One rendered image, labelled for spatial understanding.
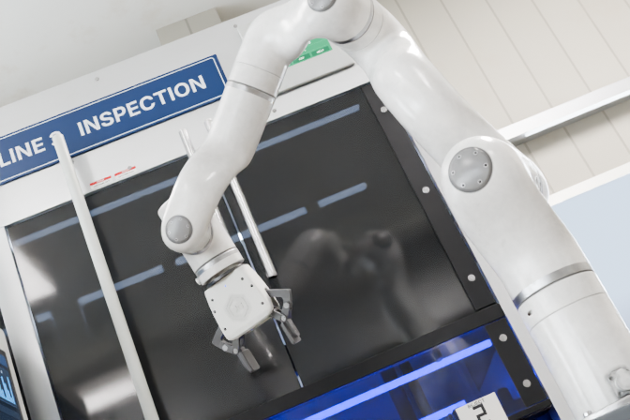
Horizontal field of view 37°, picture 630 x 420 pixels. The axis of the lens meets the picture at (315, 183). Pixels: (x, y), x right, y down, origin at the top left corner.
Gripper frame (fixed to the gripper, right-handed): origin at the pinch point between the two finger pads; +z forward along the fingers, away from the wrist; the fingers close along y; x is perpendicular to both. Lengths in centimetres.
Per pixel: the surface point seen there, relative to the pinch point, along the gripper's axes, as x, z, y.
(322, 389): 28.4, 10.3, -7.4
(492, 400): 35, 30, 19
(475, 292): 45, 11, 26
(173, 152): 43, -51, -13
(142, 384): 13.4, -9.5, -32.5
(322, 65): 59, -51, 24
